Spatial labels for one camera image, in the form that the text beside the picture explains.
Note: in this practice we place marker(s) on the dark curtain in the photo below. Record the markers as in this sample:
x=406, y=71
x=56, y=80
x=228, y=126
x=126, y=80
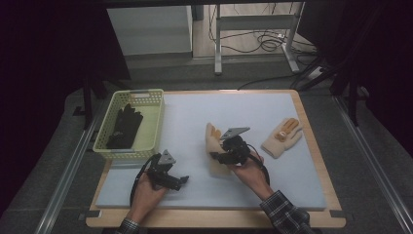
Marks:
x=383, y=65
x=42, y=65

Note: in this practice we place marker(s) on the white cabinet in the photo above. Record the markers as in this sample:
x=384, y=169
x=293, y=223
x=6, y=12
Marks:
x=149, y=29

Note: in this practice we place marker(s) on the white power strip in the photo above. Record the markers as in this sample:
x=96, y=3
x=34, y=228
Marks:
x=315, y=73

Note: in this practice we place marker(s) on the pale green plastic basket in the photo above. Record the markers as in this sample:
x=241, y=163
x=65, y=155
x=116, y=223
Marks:
x=151, y=126

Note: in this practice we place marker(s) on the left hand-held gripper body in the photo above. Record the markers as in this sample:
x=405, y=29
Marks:
x=162, y=177

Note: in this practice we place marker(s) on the person's right hand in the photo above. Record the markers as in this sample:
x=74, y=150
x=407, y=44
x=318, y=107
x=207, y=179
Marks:
x=253, y=175

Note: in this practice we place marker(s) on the beige fluffy glove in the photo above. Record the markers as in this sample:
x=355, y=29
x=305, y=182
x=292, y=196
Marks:
x=212, y=144
x=279, y=141

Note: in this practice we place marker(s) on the aluminium rail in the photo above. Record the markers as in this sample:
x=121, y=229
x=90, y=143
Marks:
x=68, y=175
x=373, y=162

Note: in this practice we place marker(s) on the white metal desk frame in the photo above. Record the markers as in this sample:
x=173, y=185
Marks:
x=256, y=22

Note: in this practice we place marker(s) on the person's left hand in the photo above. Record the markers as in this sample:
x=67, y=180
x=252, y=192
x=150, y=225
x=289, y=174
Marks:
x=144, y=201

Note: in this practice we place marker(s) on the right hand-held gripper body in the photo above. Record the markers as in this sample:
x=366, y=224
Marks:
x=238, y=151

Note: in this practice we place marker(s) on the white foam mat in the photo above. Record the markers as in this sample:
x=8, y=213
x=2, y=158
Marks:
x=195, y=110

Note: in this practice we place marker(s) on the black metal stand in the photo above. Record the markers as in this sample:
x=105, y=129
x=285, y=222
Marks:
x=352, y=97
x=87, y=100

